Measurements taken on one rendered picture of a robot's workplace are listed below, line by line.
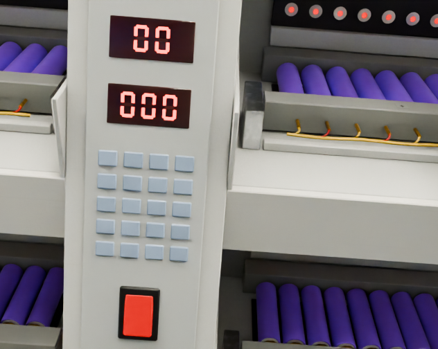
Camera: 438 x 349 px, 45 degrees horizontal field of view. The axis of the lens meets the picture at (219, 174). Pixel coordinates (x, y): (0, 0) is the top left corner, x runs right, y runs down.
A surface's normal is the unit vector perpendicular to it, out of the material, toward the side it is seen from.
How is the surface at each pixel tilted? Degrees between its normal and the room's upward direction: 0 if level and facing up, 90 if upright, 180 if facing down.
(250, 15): 90
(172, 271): 90
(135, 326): 84
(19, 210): 110
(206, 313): 90
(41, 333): 21
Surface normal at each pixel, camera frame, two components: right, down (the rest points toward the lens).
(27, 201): -0.03, 0.53
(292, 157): 0.07, -0.84
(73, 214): 0.00, 0.20
